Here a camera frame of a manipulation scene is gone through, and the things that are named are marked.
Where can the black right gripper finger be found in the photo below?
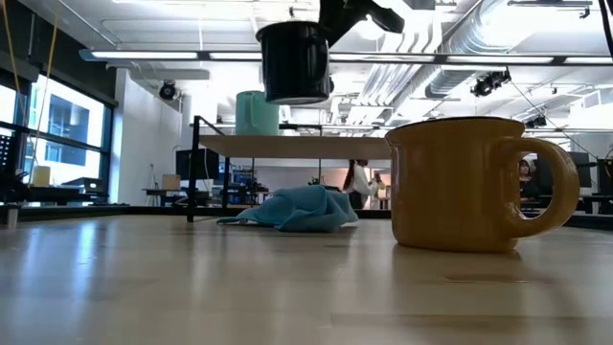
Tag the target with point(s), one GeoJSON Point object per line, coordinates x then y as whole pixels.
{"type": "Point", "coordinates": [385, 19]}
{"type": "Point", "coordinates": [340, 16]}

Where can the black mug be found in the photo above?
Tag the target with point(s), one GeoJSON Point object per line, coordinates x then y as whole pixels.
{"type": "Point", "coordinates": [293, 62]}

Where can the teal mug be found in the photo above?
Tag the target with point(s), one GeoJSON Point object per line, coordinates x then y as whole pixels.
{"type": "Point", "coordinates": [256, 115]}

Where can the yellow mug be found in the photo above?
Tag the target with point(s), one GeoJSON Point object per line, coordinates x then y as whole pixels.
{"type": "Point", "coordinates": [445, 187]}

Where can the person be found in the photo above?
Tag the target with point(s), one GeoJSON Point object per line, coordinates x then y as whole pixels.
{"type": "Point", "coordinates": [361, 184]}
{"type": "Point", "coordinates": [528, 182]}

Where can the blue cloth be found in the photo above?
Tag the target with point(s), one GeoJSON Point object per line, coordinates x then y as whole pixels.
{"type": "Point", "coordinates": [297, 208]}

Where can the black computer monitor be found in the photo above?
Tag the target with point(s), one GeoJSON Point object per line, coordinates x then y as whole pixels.
{"type": "Point", "coordinates": [582, 167]}
{"type": "Point", "coordinates": [191, 164]}

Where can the cardboard box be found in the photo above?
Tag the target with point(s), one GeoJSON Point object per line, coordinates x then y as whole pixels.
{"type": "Point", "coordinates": [171, 181]}

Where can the black desk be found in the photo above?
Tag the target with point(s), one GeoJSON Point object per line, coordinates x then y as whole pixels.
{"type": "Point", "coordinates": [52, 194]}

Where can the pale yellow box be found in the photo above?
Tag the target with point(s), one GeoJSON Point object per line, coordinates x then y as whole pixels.
{"type": "Point", "coordinates": [41, 176]}

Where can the silver ventilation duct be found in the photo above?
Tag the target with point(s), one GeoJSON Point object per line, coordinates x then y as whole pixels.
{"type": "Point", "coordinates": [460, 57]}

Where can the black ceiling camera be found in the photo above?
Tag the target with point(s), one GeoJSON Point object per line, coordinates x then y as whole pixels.
{"type": "Point", "coordinates": [167, 90]}
{"type": "Point", "coordinates": [536, 121]}
{"type": "Point", "coordinates": [488, 84]}

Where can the wooden shelf with black frame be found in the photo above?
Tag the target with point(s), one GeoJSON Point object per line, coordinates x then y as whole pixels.
{"type": "Point", "coordinates": [297, 146]}

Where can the black table frame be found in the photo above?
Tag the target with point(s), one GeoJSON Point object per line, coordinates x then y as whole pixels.
{"type": "Point", "coordinates": [96, 211]}

